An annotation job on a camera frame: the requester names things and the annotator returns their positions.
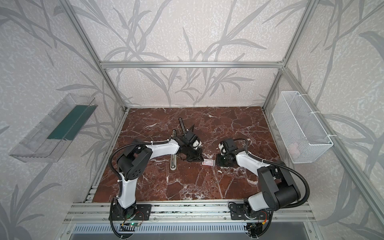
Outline aluminium rear cross bar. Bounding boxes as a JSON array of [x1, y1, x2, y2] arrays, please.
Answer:
[[100, 61, 283, 69]]

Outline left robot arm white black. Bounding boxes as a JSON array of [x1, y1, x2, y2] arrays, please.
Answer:
[[108, 130, 204, 210]]

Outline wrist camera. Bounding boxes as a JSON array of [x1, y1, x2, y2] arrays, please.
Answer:
[[219, 139, 239, 156], [192, 140, 202, 149]]

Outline aluminium frame post left rear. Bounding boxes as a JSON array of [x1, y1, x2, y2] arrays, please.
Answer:
[[59, 0, 127, 112]]

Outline clear plastic wall bin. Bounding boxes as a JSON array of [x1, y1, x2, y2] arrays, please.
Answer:
[[9, 94, 98, 163]]

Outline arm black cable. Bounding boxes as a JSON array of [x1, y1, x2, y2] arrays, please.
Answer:
[[107, 139, 170, 239], [233, 137, 310, 238]]

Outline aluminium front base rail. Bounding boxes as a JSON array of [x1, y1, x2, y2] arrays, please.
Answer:
[[64, 200, 316, 224]]

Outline aluminium frame post right rear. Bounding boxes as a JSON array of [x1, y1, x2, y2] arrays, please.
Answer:
[[262, 0, 319, 111]]

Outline aluminium frame post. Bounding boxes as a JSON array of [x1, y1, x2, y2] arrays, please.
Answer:
[[59, 0, 127, 112], [262, 0, 319, 111]]

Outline white red staple box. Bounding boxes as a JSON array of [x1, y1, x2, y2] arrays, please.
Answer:
[[202, 159, 215, 166]]

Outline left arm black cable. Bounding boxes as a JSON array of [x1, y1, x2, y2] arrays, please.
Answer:
[[107, 139, 170, 239]]

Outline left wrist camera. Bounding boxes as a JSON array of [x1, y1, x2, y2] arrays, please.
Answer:
[[192, 140, 202, 149]]

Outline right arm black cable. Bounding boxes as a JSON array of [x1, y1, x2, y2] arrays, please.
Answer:
[[233, 137, 310, 238]]

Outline white wire mesh basket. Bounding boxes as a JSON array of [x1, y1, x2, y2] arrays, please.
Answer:
[[272, 91, 334, 164]]

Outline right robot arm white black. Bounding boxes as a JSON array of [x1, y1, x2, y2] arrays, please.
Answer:
[[216, 150, 308, 212]]

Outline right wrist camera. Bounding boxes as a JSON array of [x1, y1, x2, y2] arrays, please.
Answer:
[[219, 139, 239, 156]]

